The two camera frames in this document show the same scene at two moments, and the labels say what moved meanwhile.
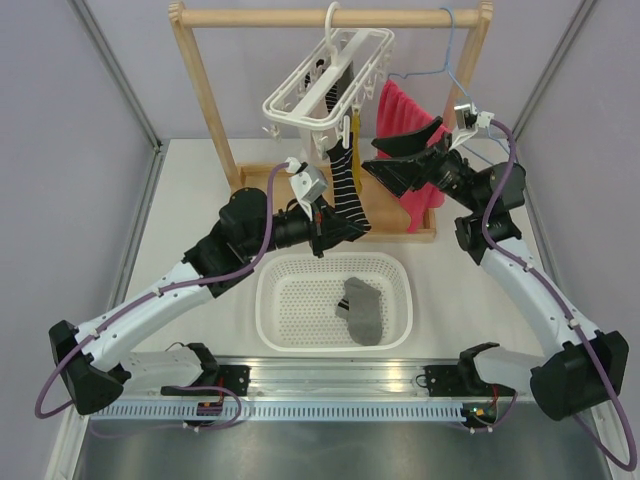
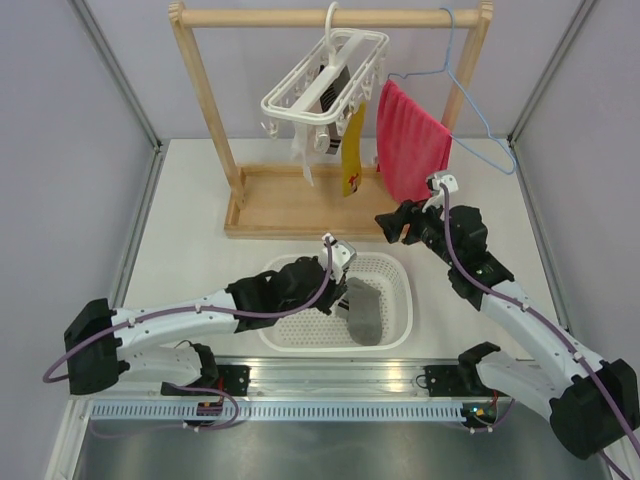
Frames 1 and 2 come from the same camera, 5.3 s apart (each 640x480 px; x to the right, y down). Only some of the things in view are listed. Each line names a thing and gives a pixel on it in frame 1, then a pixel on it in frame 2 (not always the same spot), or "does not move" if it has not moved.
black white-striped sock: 340,152 → 330,98
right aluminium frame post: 583,13 does not move
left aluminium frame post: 116,71 does not move
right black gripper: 400,174 → 407,212
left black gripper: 326,226 → 334,291
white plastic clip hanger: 330,90 does not move
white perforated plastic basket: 297,294 does not move
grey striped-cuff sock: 360,307 does not move
